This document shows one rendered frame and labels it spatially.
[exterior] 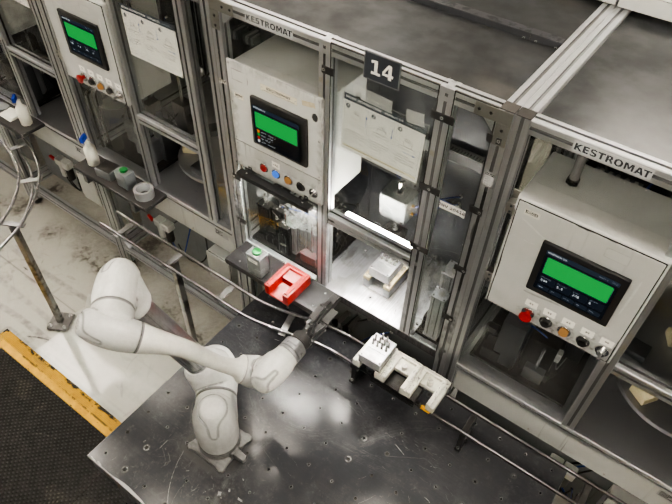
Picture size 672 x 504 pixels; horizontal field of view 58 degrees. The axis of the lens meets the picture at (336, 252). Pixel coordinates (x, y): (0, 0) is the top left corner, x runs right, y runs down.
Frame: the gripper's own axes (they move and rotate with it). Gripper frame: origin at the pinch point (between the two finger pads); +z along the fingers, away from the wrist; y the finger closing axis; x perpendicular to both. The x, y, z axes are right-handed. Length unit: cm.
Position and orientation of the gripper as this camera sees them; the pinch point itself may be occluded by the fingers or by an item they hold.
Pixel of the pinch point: (331, 308)
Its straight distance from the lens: 227.4
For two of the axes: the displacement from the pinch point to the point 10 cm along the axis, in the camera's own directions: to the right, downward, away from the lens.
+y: 0.3, -6.8, -7.3
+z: 5.9, -5.8, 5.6
